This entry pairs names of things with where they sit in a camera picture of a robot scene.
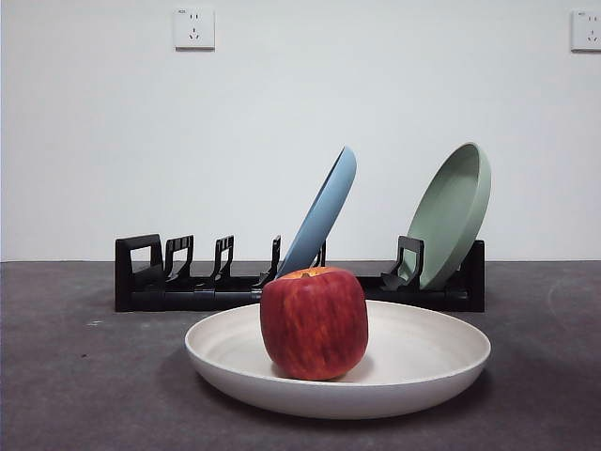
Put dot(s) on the black plate rack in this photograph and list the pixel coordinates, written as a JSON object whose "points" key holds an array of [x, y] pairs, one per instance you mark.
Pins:
{"points": [[142, 298]]}

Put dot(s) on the blue plate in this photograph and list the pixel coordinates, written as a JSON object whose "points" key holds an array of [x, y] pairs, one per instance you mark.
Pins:
{"points": [[325, 206]]}

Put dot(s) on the cream yellow plate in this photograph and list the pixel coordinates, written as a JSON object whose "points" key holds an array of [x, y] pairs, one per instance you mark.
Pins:
{"points": [[423, 357]]}

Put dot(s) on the red apple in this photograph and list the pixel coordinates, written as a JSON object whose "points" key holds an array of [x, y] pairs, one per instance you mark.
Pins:
{"points": [[315, 324]]}

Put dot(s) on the white wall socket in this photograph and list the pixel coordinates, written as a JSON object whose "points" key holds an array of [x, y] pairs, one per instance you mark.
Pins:
{"points": [[587, 30], [195, 29]]}

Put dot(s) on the pale green plate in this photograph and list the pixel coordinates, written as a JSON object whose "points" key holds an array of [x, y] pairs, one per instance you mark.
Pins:
{"points": [[447, 211]]}

